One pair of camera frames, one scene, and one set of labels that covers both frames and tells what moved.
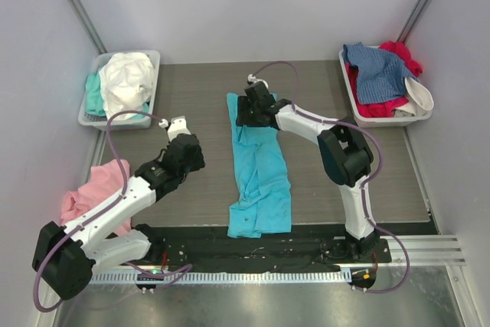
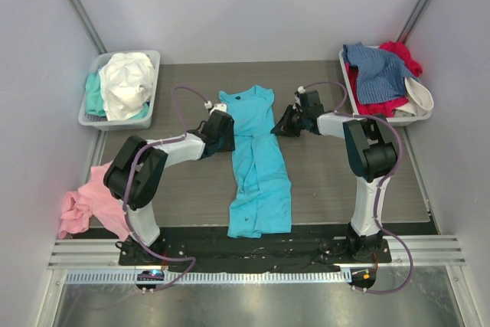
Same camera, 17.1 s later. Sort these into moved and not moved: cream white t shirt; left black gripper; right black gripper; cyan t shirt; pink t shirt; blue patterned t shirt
Moved: left black gripper; right black gripper
Not moved: blue patterned t shirt; cyan t shirt; pink t shirt; cream white t shirt
